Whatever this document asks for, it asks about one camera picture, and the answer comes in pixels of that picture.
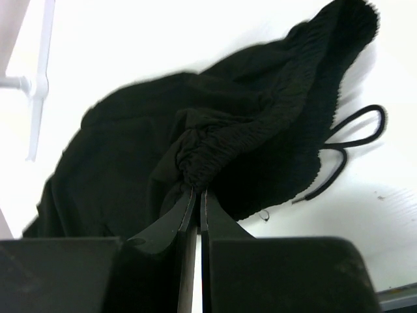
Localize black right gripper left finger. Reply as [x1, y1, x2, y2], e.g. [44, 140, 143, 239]
[107, 190, 196, 312]

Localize black trousers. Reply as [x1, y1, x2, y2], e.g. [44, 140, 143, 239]
[22, 1, 386, 238]

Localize white metal clothes rack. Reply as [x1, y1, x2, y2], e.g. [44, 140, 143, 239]
[1, 0, 56, 162]

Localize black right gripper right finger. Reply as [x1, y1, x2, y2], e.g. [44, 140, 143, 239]
[200, 191, 378, 312]

